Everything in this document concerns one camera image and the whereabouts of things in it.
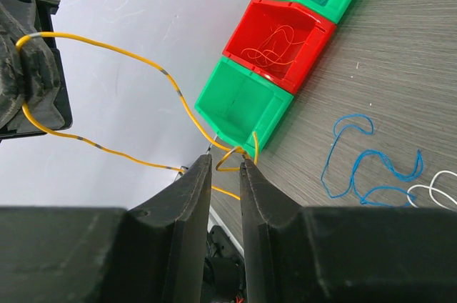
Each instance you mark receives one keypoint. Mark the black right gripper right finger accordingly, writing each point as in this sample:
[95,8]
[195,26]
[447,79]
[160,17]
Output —
[343,254]

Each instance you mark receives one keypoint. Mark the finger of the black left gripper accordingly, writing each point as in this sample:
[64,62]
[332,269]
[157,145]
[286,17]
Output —
[34,75]

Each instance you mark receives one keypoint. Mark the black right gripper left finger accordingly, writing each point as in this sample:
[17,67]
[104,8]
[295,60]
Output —
[152,253]

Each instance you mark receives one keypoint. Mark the lower green storage bin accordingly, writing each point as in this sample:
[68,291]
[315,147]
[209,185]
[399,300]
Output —
[237,102]

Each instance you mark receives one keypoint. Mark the red storage bin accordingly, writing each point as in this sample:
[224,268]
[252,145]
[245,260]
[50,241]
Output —
[280,41]

